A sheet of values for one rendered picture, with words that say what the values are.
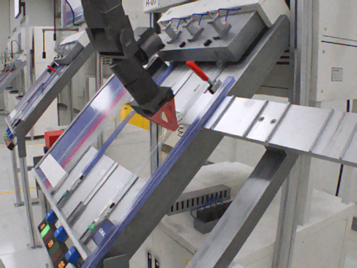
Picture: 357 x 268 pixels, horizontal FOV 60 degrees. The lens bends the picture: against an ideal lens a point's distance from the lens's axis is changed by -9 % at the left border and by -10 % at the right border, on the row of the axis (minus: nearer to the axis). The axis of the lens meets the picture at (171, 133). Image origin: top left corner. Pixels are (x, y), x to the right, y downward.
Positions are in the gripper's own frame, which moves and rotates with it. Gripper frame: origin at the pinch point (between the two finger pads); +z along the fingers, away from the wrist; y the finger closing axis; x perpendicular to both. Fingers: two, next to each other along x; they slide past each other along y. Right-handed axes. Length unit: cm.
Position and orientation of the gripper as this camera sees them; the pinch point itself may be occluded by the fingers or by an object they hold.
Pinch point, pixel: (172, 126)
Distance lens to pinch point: 76.2
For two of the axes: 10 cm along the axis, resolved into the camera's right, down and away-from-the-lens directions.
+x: -6.6, 7.0, -2.8
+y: -5.2, -1.5, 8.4
